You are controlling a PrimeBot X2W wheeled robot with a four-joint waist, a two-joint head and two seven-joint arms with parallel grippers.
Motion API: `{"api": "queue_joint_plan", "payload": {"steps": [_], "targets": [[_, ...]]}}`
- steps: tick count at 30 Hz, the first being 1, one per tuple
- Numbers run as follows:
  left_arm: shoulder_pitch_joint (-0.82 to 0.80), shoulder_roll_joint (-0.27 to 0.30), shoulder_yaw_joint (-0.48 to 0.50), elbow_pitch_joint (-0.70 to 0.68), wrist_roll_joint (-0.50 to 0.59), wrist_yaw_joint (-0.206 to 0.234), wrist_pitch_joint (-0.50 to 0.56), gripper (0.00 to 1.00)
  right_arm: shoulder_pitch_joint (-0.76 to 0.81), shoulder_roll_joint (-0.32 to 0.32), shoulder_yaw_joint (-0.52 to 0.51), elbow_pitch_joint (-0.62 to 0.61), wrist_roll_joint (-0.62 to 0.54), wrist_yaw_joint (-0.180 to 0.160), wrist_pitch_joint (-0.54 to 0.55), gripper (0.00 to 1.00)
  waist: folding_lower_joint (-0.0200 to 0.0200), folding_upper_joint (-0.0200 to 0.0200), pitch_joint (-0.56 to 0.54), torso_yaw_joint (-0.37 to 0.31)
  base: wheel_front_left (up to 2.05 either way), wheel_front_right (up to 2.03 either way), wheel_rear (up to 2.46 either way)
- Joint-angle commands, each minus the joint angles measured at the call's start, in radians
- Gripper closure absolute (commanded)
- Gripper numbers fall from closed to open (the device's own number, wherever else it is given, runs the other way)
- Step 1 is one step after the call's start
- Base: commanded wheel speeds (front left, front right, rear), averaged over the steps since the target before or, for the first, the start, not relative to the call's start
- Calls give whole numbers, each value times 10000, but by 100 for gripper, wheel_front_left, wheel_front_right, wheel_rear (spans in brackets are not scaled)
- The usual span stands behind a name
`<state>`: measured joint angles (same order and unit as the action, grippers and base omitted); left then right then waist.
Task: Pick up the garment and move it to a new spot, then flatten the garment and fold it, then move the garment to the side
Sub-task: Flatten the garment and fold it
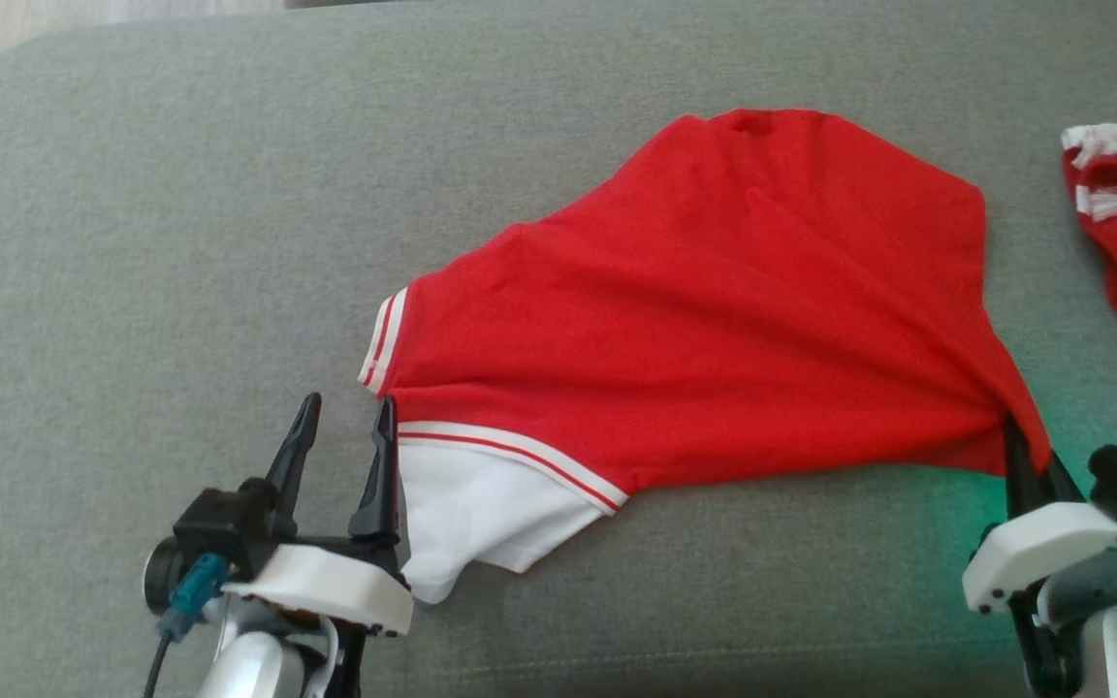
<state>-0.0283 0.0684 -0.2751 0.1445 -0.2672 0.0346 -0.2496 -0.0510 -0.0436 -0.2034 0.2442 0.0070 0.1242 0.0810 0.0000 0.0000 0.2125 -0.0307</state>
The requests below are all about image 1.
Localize left camera cable teal connector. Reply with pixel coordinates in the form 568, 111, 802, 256
142, 553, 230, 698

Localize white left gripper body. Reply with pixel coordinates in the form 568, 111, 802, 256
222, 531, 416, 638

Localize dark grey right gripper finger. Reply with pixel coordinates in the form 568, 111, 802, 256
1001, 415, 1051, 522
1041, 452, 1087, 507

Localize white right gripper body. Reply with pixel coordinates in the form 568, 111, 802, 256
962, 499, 1117, 617

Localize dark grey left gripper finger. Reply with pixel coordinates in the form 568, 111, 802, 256
347, 395, 404, 546
261, 392, 324, 520

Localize red jersey with white sleeves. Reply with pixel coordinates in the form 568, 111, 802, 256
357, 109, 1054, 604

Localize grey fabric sofa ottoman seat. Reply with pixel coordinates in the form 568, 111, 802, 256
0, 0, 1117, 698

